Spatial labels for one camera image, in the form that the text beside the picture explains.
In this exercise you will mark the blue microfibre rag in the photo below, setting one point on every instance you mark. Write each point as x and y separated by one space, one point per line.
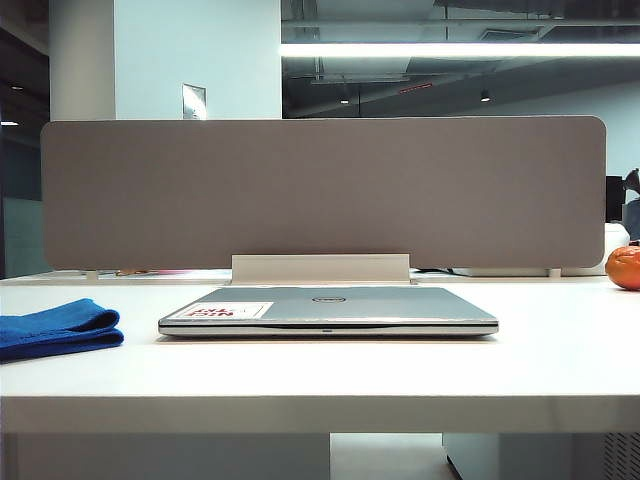
60 327

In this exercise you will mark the silver closed laptop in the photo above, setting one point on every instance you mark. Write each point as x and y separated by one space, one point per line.
380 307

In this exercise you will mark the black monitor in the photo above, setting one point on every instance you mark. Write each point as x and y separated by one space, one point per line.
614 200

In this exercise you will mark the white and red sticker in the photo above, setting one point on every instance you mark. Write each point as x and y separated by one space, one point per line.
225 311

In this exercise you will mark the grey wall sign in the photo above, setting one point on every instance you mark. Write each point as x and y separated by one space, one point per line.
194 101

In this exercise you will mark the small black ceiling lamp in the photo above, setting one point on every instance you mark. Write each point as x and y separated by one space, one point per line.
484 96

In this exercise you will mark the white divider foot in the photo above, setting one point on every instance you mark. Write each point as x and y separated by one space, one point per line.
554 273
90 274

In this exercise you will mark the orange tangerine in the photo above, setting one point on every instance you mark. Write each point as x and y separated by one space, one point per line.
625 267

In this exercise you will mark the beige fabric desk divider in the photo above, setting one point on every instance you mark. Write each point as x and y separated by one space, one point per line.
320 190

